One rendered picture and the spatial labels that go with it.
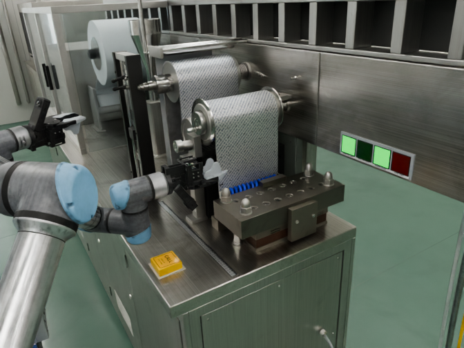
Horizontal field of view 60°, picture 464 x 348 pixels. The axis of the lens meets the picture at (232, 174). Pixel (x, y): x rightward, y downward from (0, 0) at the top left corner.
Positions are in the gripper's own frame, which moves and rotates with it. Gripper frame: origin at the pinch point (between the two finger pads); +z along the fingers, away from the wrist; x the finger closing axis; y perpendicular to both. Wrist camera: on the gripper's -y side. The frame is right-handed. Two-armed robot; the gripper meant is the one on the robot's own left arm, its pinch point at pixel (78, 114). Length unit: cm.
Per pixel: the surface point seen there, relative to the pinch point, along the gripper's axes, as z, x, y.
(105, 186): 9.7, -1.8, 34.4
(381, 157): 26, 100, -8
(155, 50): 19.2, 20.3, -24.0
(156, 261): -18, 57, 24
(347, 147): 30, 89, -6
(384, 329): 89, 109, 110
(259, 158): 25, 62, 5
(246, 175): 20, 61, 10
